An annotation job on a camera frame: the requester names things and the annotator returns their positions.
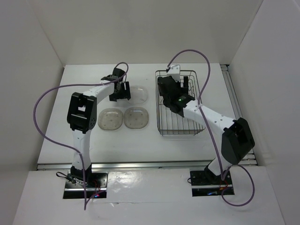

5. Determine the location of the clear plate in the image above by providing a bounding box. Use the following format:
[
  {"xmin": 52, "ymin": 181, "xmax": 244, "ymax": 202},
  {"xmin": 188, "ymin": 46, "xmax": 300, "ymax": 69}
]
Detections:
[
  {"xmin": 123, "ymin": 107, "xmax": 149, "ymax": 129},
  {"xmin": 128, "ymin": 86, "xmax": 148, "ymax": 105},
  {"xmin": 188, "ymin": 79, "xmax": 196, "ymax": 98},
  {"xmin": 97, "ymin": 108, "xmax": 123, "ymax": 131}
]

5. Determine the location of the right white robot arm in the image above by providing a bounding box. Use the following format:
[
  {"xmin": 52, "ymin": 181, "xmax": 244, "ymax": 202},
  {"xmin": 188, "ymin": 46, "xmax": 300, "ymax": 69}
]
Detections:
[{"xmin": 157, "ymin": 76, "xmax": 255, "ymax": 184}]

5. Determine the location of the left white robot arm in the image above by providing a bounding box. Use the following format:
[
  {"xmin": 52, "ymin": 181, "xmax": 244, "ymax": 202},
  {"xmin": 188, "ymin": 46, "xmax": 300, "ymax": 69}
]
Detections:
[{"xmin": 67, "ymin": 68, "xmax": 131, "ymax": 187}]

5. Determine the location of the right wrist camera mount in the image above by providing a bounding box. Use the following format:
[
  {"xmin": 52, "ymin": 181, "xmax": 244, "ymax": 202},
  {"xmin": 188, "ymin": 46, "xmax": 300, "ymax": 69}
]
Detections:
[{"xmin": 166, "ymin": 64, "xmax": 180, "ymax": 82}]

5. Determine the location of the wire dish rack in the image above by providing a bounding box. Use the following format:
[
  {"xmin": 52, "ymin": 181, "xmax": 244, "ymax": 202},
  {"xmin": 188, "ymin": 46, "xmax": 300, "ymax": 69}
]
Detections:
[{"xmin": 155, "ymin": 70, "xmax": 205, "ymax": 136}]

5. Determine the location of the front aluminium rail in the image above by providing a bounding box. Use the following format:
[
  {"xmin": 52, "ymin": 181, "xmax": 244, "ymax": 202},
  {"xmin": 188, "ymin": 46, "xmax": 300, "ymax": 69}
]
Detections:
[{"xmin": 37, "ymin": 160, "xmax": 210, "ymax": 171}]

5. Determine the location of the aluminium rail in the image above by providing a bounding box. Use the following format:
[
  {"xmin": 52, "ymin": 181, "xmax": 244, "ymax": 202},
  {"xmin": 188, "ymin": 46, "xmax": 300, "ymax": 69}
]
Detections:
[
  {"xmin": 37, "ymin": 160, "xmax": 210, "ymax": 171},
  {"xmin": 220, "ymin": 64, "xmax": 258, "ymax": 166}
]

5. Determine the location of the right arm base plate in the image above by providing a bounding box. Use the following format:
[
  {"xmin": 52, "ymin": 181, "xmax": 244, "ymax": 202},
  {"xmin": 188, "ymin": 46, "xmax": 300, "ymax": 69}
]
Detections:
[{"xmin": 187, "ymin": 168, "xmax": 235, "ymax": 197}]

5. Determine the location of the right side aluminium rail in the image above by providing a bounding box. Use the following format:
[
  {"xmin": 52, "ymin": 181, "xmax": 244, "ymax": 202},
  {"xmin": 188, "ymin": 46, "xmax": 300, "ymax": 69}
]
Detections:
[{"xmin": 220, "ymin": 64, "xmax": 258, "ymax": 166}]

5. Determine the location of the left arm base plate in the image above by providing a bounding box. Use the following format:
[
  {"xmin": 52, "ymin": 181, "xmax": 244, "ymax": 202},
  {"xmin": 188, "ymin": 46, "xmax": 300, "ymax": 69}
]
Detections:
[{"xmin": 56, "ymin": 172, "xmax": 108, "ymax": 199}]

